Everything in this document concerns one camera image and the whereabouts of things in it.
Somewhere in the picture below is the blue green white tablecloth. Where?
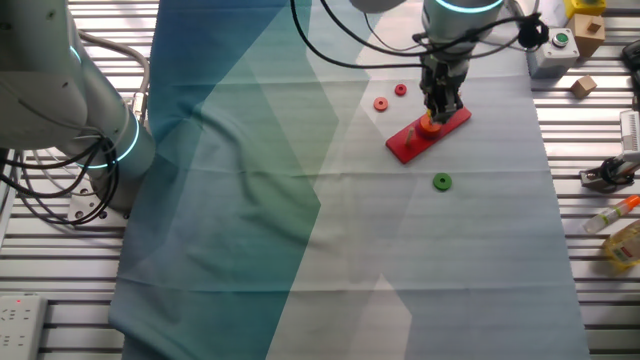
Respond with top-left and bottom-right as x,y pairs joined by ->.
108,0 -> 592,360

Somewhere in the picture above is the black camera cable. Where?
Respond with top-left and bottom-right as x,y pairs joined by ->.
318,0 -> 524,58

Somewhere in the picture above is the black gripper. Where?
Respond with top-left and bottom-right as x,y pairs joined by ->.
418,52 -> 471,125

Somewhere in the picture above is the black device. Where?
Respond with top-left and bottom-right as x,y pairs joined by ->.
621,39 -> 640,92

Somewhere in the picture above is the silver ribbed camera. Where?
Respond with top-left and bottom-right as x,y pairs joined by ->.
618,109 -> 640,154

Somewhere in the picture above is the black base cable bundle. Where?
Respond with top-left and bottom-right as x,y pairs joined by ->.
0,136 -> 121,227

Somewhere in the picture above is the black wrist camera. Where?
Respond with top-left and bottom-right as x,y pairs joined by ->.
516,13 -> 550,50

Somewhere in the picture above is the large wooden box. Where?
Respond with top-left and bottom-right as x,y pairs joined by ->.
566,13 -> 607,58

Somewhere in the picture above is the small wooden cube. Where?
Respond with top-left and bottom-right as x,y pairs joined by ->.
570,74 -> 598,100

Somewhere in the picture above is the grey box green button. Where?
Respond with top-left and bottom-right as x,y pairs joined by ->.
525,27 -> 581,80

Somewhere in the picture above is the metal camera mount base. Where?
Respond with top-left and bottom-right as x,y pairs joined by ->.
579,151 -> 640,194

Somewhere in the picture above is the large orange Hanoi ring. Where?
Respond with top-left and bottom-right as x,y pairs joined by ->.
416,113 -> 445,142

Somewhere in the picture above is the grey base conduit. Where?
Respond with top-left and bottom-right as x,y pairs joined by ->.
77,29 -> 152,122

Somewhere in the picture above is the red Hanoi peg board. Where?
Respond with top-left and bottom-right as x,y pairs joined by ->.
385,102 -> 473,165

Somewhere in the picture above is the yellow box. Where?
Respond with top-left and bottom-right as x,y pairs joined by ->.
564,0 -> 608,19

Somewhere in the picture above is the spray bottle orange cap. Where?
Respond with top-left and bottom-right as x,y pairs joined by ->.
582,194 -> 640,234

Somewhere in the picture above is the white power strip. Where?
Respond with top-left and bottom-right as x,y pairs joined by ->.
0,294 -> 49,360

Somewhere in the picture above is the yellow oil bottle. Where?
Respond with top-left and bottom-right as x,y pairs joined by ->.
602,219 -> 640,272

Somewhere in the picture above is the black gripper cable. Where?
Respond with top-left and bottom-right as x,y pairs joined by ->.
290,0 -> 426,70

